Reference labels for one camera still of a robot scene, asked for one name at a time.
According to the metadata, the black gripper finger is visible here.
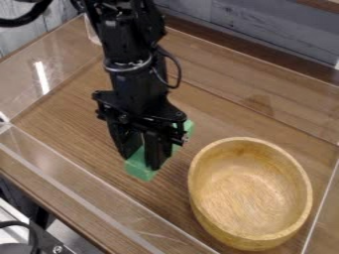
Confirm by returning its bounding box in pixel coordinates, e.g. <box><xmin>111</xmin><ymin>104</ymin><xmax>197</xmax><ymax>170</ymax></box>
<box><xmin>107</xmin><ymin>118</ymin><xmax>143</xmax><ymax>160</ymax></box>
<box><xmin>144</xmin><ymin>127</ymin><xmax>188</xmax><ymax>171</ymax></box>

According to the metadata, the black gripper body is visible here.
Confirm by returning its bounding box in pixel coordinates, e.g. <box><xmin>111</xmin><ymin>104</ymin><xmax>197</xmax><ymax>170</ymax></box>
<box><xmin>92</xmin><ymin>63</ymin><xmax>188</xmax><ymax>133</ymax></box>

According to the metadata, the green rectangular block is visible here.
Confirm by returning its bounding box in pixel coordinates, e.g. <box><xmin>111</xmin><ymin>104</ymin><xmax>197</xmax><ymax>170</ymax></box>
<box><xmin>124</xmin><ymin>119</ymin><xmax>195</xmax><ymax>182</ymax></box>

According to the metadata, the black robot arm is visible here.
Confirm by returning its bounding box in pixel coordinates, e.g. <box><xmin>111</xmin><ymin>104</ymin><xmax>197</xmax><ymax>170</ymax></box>
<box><xmin>72</xmin><ymin>0</ymin><xmax>188</xmax><ymax>171</ymax></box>

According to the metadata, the light wooden bowl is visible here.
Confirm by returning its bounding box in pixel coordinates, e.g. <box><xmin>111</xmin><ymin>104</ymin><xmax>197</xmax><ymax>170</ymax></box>
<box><xmin>188</xmin><ymin>137</ymin><xmax>313</xmax><ymax>251</ymax></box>

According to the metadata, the clear acrylic tray wall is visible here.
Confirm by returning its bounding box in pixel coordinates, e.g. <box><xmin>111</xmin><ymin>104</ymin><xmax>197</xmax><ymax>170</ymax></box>
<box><xmin>0</xmin><ymin>19</ymin><xmax>339</xmax><ymax>254</ymax></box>

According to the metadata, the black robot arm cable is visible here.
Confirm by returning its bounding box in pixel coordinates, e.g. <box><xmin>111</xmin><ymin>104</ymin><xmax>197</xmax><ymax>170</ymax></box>
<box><xmin>0</xmin><ymin>0</ymin><xmax>54</xmax><ymax>28</ymax></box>

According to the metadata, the black cable at table edge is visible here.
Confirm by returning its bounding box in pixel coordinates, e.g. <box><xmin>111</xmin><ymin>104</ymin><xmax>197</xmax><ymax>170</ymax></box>
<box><xmin>0</xmin><ymin>220</ymin><xmax>41</xmax><ymax>254</ymax></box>

